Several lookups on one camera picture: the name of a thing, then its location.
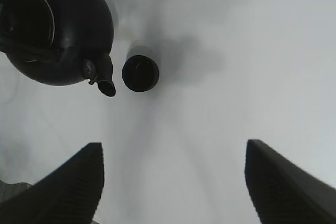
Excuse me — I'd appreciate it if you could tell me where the black round tea kettle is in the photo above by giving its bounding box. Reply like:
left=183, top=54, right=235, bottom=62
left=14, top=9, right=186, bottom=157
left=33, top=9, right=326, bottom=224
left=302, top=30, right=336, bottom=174
left=1, top=0, right=116, bottom=97

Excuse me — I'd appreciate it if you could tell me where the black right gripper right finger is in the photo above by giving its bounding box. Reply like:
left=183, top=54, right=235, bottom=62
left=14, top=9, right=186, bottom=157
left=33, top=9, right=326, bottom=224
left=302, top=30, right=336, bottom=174
left=244, top=140, right=335, bottom=223

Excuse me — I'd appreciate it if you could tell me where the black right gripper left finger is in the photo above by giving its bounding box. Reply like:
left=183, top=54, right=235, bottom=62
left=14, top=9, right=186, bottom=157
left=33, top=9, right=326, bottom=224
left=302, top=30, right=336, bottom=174
left=1, top=142, right=104, bottom=223

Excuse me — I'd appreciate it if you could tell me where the small black teacup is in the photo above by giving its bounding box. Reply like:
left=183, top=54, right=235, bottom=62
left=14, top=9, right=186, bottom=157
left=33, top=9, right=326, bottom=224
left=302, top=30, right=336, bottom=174
left=122, top=40, right=161, bottom=93

